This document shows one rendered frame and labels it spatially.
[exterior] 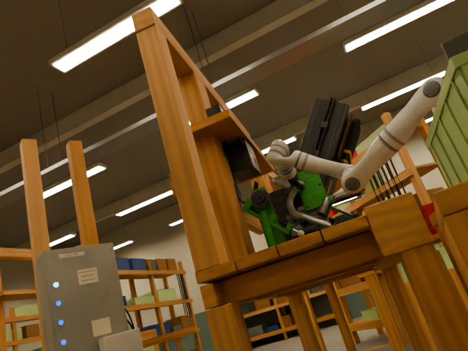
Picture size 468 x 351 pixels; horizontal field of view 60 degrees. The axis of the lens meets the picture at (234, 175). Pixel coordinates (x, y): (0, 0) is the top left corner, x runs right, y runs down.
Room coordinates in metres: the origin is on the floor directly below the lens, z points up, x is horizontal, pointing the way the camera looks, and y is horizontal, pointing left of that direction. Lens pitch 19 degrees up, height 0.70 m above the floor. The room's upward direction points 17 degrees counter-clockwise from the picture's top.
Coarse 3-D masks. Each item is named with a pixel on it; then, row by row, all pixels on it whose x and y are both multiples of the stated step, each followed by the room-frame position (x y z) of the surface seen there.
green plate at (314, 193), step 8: (304, 176) 1.84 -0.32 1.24; (312, 176) 1.83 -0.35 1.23; (304, 184) 1.84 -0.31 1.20; (312, 184) 1.82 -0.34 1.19; (320, 184) 1.81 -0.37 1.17; (304, 192) 1.83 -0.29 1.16; (312, 192) 1.82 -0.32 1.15; (320, 192) 1.81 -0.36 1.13; (304, 200) 1.82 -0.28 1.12; (312, 200) 1.81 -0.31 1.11; (320, 200) 1.80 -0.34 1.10; (304, 208) 1.81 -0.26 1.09; (312, 208) 1.80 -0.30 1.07
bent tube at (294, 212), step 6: (294, 192) 1.81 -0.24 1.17; (288, 198) 1.81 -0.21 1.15; (288, 204) 1.80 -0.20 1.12; (288, 210) 1.81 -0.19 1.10; (294, 210) 1.79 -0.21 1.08; (294, 216) 1.79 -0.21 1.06; (300, 216) 1.77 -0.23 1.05; (306, 216) 1.77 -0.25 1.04; (312, 222) 1.76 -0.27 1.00; (318, 222) 1.75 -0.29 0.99; (324, 222) 1.74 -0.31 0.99; (330, 222) 1.73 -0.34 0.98
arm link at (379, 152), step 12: (372, 144) 1.40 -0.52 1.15; (384, 144) 1.36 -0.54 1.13; (372, 156) 1.40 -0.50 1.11; (384, 156) 1.39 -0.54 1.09; (348, 168) 1.51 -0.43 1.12; (360, 168) 1.44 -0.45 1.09; (372, 168) 1.43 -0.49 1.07; (348, 180) 1.47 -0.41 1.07; (360, 180) 1.46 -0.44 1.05; (348, 192) 1.51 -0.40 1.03
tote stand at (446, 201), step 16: (448, 192) 0.57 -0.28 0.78; (464, 192) 0.57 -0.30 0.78; (448, 208) 0.58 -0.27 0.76; (464, 208) 0.57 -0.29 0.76; (448, 224) 0.58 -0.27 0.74; (464, 224) 0.57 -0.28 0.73; (448, 240) 0.81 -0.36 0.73; (464, 240) 0.58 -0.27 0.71; (464, 256) 0.58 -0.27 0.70; (464, 272) 0.80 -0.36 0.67
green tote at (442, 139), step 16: (448, 64) 0.54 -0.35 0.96; (464, 64) 0.52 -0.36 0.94; (448, 80) 0.57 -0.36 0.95; (464, 80) 0.53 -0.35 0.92; (448, 96) 0.62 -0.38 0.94; (464, 96) 0.56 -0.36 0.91; (448, 112) 0.65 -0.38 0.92; (464, 112) 0.59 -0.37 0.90; (432, 128) 0.79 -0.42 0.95; (448, 128) 0.71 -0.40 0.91; (464, 128) 0.63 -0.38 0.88; (432, 144) 0.87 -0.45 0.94; (448, 144) 0.75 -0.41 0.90; (464, 144) 0.67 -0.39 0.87; (448, 160) 0.80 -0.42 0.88; (464, 160) 0.71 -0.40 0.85; (448, 176) 0.87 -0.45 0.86; (464, 176) 0.76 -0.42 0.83
